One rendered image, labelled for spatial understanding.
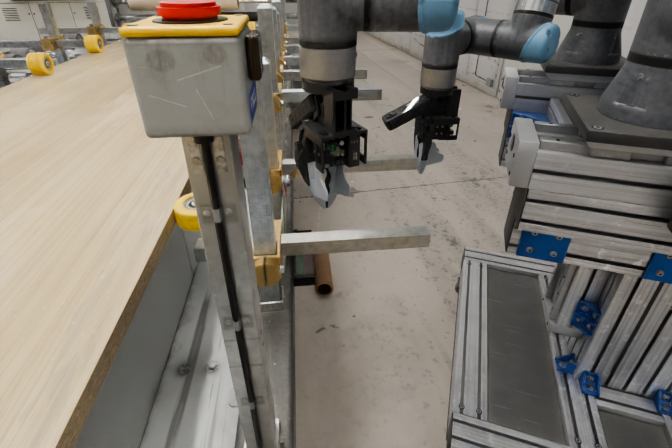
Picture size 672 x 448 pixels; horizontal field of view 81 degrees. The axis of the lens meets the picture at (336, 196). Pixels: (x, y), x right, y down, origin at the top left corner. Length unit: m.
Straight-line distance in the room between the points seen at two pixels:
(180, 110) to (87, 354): 0.31
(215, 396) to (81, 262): 0.32
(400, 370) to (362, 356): 0.15
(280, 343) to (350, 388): 0.81
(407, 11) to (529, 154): 0.37
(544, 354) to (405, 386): 0.46
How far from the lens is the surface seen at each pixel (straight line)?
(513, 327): 1.51
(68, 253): 0.68
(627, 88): 0.79
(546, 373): 1.42
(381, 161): 0.93
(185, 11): 0.28
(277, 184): 0.86
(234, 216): 0.33
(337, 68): 0.51
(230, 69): 0.27
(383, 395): 1.50
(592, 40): 1.24
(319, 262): 1.83
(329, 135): 0.52
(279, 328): 0.74
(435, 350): 1.64
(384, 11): 0.50
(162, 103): 0.28
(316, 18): 0.51
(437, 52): 0.87
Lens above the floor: 1.25
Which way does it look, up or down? 30 degrees down
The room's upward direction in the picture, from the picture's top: straight up
